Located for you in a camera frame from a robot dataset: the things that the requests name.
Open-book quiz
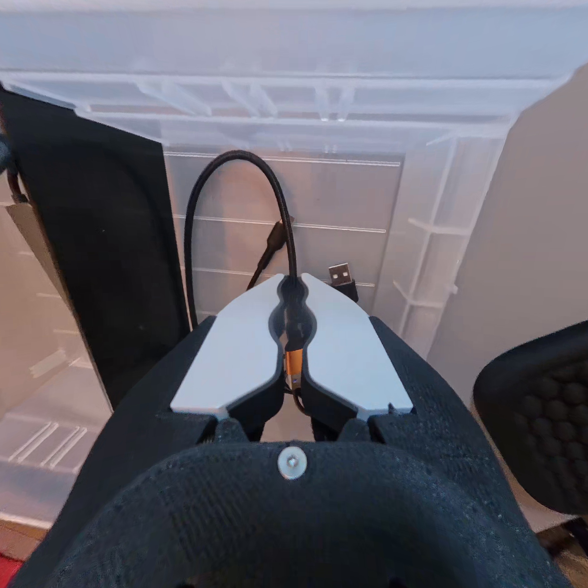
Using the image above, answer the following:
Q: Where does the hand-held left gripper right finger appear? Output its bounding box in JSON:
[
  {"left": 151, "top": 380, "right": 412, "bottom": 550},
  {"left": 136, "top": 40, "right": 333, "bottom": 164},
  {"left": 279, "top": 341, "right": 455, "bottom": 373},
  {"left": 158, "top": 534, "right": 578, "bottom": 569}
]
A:
[{"left": 300, "top": 273, "right": 414, "bottom": 422}]

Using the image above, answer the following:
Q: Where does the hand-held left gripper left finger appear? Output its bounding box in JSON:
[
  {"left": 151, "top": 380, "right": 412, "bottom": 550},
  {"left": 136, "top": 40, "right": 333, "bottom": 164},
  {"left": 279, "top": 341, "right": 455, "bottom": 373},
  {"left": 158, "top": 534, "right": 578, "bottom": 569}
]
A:
[{"left": 170, "top": 274, "right": 289, "bottom": 421}]

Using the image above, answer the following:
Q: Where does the black braided orange-plug cable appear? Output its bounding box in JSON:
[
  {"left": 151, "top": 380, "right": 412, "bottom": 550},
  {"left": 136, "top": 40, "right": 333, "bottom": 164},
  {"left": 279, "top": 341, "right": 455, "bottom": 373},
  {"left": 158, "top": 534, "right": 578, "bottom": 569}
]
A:
[{"left": 183, "top": 150, "right": 319, "bottom": 416}]

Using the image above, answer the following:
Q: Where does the clear plastic bin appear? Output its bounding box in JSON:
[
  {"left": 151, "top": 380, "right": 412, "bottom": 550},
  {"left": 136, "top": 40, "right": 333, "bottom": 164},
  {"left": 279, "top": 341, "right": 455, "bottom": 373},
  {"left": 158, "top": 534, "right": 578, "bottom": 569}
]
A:
[{"left": 0, "top": 0, "right": 579, "bottom": 529}]

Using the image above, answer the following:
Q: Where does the black clear-bin divider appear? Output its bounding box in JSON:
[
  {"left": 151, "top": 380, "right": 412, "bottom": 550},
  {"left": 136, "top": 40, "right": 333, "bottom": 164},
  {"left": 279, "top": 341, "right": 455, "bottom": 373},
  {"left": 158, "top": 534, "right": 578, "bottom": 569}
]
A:
[{"left": 0, "top": 85, "right": 193, "bottom": 409}]

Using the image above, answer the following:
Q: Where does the black office chair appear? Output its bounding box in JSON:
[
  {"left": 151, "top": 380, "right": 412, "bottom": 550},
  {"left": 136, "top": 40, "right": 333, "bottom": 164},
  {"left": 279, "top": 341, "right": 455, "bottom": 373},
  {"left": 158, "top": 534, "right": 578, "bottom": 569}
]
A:
[{"left": 473, "top": 322, "right": 588, "bottom": 517}]

